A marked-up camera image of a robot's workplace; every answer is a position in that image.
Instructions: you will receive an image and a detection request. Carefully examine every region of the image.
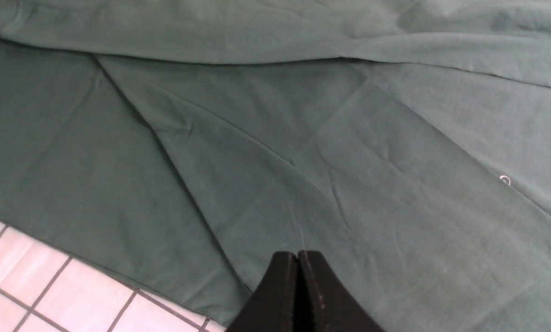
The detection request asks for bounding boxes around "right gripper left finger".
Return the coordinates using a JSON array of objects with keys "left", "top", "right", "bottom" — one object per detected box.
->
[{"left": 226, "top": 252, "right": 299, "bottom": 332}]

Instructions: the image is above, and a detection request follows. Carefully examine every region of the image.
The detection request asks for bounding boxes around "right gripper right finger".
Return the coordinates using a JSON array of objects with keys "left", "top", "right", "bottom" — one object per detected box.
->
[{"left": 297, "top": 251, "right": 383, "bottom": 332}]

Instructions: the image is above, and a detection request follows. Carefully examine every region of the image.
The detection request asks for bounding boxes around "green long sleeve shirt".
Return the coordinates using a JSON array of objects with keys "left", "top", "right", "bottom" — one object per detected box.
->
[{"left": 0, "top": 0, "right": 551, "bottom": 332}]

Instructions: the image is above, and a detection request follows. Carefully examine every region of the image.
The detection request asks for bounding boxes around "white grid pattern tablecloth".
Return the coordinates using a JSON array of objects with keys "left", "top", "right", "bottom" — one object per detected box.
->
[{"left": 0, "top": 222, "right": 224, "bottom": 332}]

